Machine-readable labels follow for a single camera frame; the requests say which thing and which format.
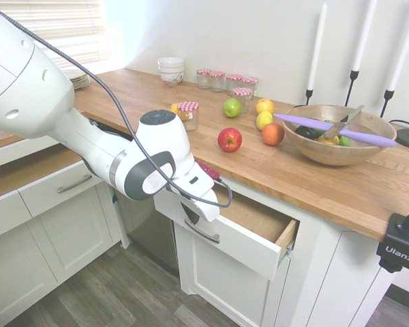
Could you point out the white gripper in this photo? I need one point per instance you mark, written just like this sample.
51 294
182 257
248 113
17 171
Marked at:
199 190

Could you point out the red apple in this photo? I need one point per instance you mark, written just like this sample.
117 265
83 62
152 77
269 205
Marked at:
229 139

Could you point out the large wooden bowl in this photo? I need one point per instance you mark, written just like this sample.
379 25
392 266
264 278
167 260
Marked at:
341 155

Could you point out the white window blind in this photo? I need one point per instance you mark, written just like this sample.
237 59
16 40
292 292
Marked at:
71 27

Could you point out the dark avocado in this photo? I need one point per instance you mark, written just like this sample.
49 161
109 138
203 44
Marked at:
305 131

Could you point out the black steel dishwasher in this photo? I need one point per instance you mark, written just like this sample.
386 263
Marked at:
150 235

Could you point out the yellow apple front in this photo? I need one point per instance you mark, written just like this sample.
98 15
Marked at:
264 120

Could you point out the green fruit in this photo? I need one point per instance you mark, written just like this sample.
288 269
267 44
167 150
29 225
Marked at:
345 140

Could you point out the yellow fruit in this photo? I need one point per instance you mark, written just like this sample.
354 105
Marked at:
329 140

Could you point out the green apple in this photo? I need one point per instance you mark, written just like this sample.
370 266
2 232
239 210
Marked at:
231 108

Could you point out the black Ulanzi camera clamp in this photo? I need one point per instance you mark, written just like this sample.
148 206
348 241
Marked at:
400 248

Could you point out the white cabinet with door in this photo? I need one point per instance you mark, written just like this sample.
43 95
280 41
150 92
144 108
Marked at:
231 296

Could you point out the white cabinet with drawers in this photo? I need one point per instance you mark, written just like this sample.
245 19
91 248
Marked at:
37 245

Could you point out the small orange-yellow lemon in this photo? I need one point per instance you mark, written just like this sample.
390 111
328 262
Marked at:
174 109

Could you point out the yellow apple back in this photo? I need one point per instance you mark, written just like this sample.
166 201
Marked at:
265 105

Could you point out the purple knife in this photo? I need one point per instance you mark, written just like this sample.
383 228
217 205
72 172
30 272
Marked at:
306 122

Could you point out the white taper candle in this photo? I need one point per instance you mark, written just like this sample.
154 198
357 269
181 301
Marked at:
364 34
317 47
404 47

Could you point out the glass jar red gingham lid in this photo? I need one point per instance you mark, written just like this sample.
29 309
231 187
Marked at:
203 80
242 98
217 82
234 82
251 84
190 108

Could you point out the red wrist camera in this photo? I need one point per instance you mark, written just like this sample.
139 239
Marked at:
209 170

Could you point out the yellow apple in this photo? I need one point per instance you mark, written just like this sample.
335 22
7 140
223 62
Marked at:
265 105
264 120

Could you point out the plain white bowl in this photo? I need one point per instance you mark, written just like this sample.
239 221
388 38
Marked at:
170 63

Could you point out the orange fruit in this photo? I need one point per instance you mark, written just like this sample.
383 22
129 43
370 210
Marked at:
272 134

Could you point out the white wooden drawer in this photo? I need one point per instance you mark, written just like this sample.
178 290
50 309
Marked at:
245 242

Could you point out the white bowl with floral print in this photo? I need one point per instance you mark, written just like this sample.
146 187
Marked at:
171 77

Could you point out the stack of white plates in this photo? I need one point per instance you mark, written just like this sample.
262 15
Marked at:
78 80

